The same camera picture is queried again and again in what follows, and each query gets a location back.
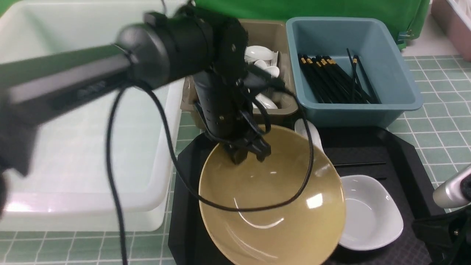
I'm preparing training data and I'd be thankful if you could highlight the black serving tray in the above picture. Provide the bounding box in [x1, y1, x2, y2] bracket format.
[168, 127, 445, 265]

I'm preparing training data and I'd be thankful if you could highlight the large white plastic tub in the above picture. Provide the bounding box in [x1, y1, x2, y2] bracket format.
[0, 0, 196, 232]

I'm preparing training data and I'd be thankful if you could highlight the leaning black chopstick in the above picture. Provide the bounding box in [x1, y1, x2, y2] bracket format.
[347, 50, 357, 103]

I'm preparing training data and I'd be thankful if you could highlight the blue plastic bin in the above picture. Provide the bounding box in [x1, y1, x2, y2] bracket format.
[286, 17, 423, 128]

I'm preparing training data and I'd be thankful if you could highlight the brown plastic bin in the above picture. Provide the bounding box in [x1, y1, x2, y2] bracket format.
[180, 20, 298, 130]

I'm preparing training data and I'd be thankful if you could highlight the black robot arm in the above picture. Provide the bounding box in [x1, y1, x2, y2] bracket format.
[1, 3, 271, 210]

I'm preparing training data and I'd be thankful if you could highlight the second robot arm silver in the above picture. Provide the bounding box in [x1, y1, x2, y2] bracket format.
[412, 165, 471, 265]

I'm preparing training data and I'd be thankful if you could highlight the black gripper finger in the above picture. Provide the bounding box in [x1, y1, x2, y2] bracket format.
[229, 147, 248, 165]

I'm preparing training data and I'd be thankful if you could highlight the pink bin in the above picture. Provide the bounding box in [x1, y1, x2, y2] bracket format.
[431, 0, 471, 62]

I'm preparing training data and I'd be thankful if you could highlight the white square dish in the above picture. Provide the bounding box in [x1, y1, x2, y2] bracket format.
[339, 175, 404, 251]

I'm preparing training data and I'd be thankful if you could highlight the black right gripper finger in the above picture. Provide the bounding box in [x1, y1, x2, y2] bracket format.
[254, 144, 272, 162]

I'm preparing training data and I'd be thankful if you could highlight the green cloth backdrop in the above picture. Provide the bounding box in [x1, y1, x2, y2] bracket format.
[1, 0, 430, 62]

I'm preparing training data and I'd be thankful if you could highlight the top white spoon in bin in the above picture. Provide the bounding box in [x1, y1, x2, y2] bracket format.
[245, 45, 274, 62]

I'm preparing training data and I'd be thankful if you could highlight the yellow noodle bowl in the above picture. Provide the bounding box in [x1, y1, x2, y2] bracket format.
[199, 126, 346, 265]

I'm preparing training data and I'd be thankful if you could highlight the white spoon right in bin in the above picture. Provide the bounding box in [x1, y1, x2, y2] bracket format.
[263, 66, 280, 78]

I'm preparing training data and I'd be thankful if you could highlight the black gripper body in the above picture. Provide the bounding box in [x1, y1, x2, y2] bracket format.
[193, 71, 269, 154]

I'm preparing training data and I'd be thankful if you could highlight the white soup spoon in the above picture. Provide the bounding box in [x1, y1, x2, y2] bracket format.
[294, 119, 324, 152]

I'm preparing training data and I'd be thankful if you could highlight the black chopstick gold band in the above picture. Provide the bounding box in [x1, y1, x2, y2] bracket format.
[333, 162, 386, 168]

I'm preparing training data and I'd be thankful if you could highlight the white spoon in bin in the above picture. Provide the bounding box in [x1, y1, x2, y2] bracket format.
[263, 66, 280, 78]
[245, 45, 274, 62]

